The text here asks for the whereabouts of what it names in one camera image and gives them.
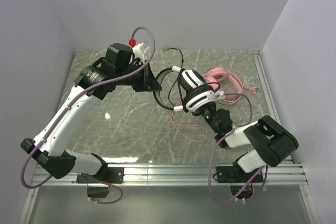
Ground aluminium right side rail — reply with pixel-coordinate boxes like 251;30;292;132
253;54;297;167

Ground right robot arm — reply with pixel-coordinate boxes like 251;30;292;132
201;103;299;173

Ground aluminium front rail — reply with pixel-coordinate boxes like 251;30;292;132
31;163;308;187

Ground aluminium rail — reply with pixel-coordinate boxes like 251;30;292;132
31;163;308;187
253;54;297;167

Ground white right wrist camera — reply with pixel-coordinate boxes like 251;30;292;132
213;90;225;100

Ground white and black headphones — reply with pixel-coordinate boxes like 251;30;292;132
153;66;219;114

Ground black headphone cable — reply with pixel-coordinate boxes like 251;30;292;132
162;47;221;112

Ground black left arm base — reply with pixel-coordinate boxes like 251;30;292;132
76;166;124;199

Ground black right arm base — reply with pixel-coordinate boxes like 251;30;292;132
212;166;266;201

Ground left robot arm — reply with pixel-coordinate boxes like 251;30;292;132
20;42;162;179

